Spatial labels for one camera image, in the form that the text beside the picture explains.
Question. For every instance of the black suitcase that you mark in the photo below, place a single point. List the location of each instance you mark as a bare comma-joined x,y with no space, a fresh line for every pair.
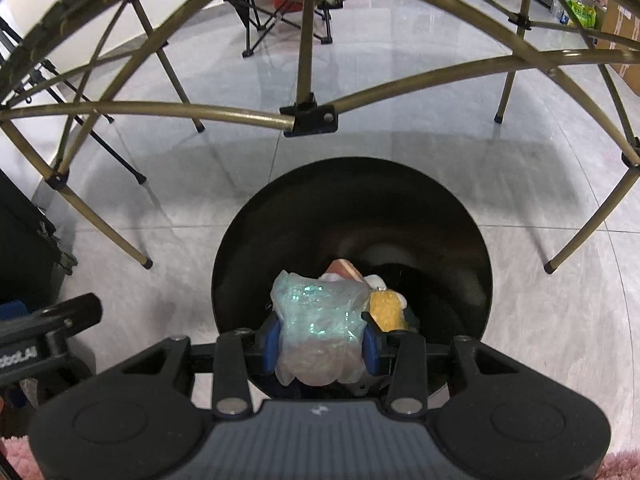
25,250

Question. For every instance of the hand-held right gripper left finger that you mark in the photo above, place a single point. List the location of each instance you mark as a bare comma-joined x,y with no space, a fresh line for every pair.
270,345

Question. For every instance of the layered pink yellow sponge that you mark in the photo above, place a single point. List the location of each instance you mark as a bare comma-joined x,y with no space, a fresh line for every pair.
345,270

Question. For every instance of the yellow and white plush toy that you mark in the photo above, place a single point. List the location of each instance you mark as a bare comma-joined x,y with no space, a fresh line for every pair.
385,307

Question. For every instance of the black round bin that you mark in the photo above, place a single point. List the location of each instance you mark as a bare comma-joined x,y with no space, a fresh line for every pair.
350,200

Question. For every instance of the green plastic bag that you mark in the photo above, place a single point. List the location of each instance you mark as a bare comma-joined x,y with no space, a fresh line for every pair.
582,12

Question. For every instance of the black camera tripod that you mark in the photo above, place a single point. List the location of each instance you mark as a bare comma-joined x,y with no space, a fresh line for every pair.
140,178

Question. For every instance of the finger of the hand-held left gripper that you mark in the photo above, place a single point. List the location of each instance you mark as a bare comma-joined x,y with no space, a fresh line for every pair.
12,308
75,315

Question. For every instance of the black folding chair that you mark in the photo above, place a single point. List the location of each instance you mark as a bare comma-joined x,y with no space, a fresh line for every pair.
260,5

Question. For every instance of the folding slatted table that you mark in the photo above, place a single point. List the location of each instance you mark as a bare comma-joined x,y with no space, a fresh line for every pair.
307,119

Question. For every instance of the large taped cardboard box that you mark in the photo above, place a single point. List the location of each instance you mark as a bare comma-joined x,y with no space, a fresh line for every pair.
622,35

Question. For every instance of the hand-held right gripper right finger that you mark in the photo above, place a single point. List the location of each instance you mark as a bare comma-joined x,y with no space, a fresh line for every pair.
371,355

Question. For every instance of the clear plastic bag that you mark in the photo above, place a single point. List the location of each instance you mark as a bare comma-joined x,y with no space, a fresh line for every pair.
320,320

